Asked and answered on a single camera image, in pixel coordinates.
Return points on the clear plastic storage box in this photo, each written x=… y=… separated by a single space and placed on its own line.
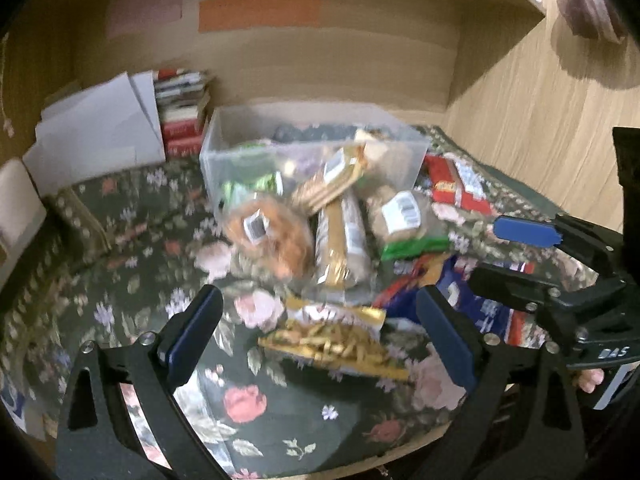
x=243 y=143

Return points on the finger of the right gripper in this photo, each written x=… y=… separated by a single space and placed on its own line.
x=527 y=232
x=516 y=290

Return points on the white paper sheets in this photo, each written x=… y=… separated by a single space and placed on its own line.
x=100 y=130

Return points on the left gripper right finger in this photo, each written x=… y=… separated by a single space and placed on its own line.
x=456 y=340

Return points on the pink paper note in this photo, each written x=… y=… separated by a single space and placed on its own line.
x=124 y=17

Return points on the stack of books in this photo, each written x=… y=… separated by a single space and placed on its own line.
x=182 y=99

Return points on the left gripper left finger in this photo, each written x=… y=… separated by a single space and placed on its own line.
x=186 y=335

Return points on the orange paper note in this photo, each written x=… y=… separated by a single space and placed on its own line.
x=223 y=15

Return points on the floral green tablecloth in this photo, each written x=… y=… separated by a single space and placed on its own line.
x=118 y=257

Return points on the long brown biscuit pack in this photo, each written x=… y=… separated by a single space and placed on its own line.
x=342 y=257

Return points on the blue white card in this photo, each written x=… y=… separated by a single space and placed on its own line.
x=14 y=402

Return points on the round bun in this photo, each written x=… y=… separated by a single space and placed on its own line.
x=270 y=233

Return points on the yellow fries snack bag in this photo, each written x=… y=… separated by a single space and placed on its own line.
x=344 y=339

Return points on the cream ceramic mug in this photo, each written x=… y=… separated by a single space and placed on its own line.
x=22 y=213

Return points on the green pea snack bag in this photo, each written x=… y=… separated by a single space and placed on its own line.
x=235 y=192

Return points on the brown cracker pack with barcode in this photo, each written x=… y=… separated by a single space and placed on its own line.
x=338 y=174

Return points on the cookie bag with green tie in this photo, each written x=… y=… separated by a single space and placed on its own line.
x=403 y=224

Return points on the red snack packet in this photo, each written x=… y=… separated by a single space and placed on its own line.
x=456 y=183

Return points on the blue snack bag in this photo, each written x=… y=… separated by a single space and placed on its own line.
x=401 y=280

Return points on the person's hand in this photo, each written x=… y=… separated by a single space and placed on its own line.
x=588 y=380

